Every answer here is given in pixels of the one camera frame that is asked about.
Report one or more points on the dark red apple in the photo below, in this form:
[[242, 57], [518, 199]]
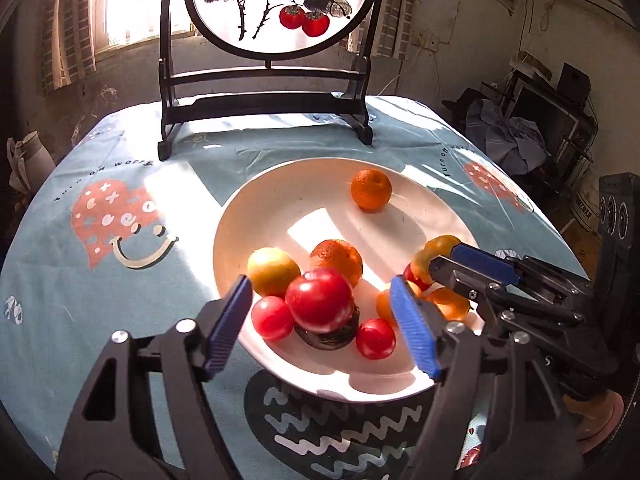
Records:
[[320, 300]]

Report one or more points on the yellow-green fruit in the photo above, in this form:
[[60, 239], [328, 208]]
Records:
[[271, 270]]

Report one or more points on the small yellow fruit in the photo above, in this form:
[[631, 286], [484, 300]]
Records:
[[451, 305]]

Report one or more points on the curtain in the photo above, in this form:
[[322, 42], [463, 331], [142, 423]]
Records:
[[67, 50], [393, 29]]

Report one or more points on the light blue patterned tablecloth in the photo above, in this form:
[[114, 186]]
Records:
[[117, 239]]

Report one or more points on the large textured orange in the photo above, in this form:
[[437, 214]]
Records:
[[370, 189]]

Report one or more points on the wrinkled dark passion fruit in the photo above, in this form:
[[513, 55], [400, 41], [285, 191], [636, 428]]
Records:
[[334, 340]]

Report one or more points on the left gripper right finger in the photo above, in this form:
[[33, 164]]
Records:
[[528, 433]]

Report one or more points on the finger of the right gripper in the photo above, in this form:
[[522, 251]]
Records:
[[539, 279], [469, 276]]

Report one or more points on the yellow spotted fruit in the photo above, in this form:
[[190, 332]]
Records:
[[419, 265]]

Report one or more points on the left curtain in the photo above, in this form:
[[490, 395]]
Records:
[[67, 50]]

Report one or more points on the white oval plate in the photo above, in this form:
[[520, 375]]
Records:
[[301, 215]]

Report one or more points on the black speaker box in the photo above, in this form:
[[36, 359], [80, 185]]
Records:
[[618, 263]]

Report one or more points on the small red fruit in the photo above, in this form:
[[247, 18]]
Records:
[[271, 318]]

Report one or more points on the pile of grey clothes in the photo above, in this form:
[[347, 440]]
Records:
[[514, 144]]

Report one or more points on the right hand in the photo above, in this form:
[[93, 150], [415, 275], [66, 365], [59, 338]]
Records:
[[595, 419]]

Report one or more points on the right curtain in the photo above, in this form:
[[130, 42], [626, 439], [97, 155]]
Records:
[[393, 29]]

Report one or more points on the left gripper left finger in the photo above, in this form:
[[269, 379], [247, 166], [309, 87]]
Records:
[[112, 432]]

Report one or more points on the white ceramic jug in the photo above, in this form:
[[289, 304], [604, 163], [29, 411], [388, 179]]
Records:
[[31, 163]]

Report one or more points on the small red cherry tomato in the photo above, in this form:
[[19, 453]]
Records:
[[375, 339]]

